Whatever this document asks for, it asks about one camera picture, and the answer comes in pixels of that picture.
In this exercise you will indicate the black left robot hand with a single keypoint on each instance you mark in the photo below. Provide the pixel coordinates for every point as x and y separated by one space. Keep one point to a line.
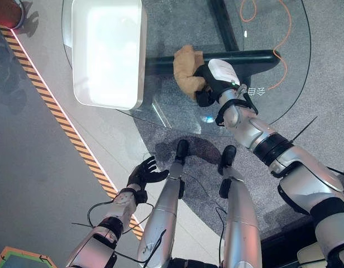
144 172

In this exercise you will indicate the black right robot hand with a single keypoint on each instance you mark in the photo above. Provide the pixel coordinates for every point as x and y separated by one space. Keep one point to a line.
216 73

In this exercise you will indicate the tan cloth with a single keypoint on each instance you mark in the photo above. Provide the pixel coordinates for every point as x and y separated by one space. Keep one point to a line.
187 73

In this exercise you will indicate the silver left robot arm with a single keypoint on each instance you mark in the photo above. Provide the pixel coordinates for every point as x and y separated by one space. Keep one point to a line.
105 229

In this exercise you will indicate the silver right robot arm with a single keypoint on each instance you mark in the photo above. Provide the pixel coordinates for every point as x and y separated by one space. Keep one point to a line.
283 162

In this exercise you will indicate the white rectangular basket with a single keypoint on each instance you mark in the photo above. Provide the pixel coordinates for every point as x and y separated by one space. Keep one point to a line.
107 53

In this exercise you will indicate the black table base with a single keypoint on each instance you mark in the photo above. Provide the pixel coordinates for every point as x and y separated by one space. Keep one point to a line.
244 58

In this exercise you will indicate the silver left robot leg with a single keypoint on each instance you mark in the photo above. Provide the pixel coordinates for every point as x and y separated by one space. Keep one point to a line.
166 201

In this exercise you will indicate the silver robot leg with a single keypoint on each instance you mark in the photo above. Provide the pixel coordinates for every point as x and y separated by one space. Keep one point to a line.
166 201
239 206

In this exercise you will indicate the round glass table top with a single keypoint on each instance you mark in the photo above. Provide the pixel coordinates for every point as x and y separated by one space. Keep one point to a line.
272 33

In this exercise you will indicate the yellow black hazard tape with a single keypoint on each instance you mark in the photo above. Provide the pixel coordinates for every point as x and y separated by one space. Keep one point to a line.
63 117

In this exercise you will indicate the silver right robot leg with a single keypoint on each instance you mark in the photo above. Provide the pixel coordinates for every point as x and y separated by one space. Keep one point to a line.
239 206

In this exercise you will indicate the green orange floor marker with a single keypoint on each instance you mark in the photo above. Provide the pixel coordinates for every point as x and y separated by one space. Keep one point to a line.
21 258

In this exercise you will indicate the red round object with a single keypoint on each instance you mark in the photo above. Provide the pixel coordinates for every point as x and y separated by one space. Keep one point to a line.
5 12

